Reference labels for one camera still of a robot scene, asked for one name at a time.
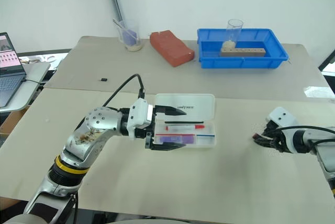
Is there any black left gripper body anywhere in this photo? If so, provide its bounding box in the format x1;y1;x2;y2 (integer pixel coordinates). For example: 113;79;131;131
134;126;157;151

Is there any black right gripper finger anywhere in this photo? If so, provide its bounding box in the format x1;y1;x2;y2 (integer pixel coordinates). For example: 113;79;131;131
252;132;275;149
263;120;278;135

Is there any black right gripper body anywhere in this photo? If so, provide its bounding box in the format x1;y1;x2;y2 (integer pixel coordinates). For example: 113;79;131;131
271;126;291;154

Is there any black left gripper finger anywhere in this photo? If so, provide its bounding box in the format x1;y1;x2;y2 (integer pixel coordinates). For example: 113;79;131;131
153;105;187;116
151;141;187;152

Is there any black marker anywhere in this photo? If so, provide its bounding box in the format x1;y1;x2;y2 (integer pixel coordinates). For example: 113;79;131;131
164;120;204;126

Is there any clear plastic pencil case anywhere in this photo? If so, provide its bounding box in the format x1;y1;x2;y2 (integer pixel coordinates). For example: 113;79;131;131
152;93;218;149

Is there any red marker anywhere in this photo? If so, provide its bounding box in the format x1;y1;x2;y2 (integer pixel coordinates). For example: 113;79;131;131
164;124;206;131

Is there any purple eraser block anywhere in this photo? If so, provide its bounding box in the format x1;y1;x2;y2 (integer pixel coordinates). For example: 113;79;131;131
158;135;196;145

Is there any red brick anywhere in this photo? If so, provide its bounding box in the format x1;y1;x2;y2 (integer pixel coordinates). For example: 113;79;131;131
149;30;196;68

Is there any blue plastic bin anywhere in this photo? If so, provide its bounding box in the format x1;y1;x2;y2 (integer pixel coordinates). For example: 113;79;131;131
196;28;289;70

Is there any wooden block with holes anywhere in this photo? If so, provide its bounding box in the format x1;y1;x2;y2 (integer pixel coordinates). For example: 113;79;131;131
220;48;266;58

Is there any plastic cup with sticks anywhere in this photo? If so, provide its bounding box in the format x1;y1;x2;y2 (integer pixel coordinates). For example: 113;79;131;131
113;19;143;52

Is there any purple scoop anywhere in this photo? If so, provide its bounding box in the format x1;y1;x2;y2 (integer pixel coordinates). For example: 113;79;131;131
121;24;138;45

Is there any glass stirring rod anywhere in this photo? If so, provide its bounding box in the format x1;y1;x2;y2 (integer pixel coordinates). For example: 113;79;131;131
113;19;140;43

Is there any clear tall glass cylinder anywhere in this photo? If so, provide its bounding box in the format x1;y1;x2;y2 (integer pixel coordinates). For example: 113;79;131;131
222;18;244;52

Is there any dark side table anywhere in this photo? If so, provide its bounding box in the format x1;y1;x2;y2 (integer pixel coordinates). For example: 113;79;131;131
16;48;73;84

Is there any grey laptop stand table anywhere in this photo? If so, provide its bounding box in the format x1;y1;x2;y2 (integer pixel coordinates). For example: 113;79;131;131
0;61;51;113

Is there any open laptop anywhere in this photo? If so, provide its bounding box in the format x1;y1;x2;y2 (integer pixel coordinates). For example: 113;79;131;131
0;32;27;108

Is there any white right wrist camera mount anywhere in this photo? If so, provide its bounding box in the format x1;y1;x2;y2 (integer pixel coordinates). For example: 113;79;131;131
265;106;299;131

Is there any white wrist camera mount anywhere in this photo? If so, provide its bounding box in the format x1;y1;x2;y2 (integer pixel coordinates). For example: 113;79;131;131
265;106;299;131
126;98;155;141

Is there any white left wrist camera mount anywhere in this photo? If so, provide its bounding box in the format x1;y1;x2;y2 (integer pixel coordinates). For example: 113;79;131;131
126;98;155;141

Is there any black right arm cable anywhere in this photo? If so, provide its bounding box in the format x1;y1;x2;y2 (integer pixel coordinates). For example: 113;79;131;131
275;125;335;147

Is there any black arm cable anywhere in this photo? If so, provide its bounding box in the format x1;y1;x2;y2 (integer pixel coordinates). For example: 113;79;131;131
275;125;335;147
103;74;146;107

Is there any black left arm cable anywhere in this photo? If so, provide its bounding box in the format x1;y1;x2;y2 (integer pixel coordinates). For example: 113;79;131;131
103;74;146;107

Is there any black laptop cable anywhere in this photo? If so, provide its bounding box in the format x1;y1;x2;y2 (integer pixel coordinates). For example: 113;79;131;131
24;78;46;85

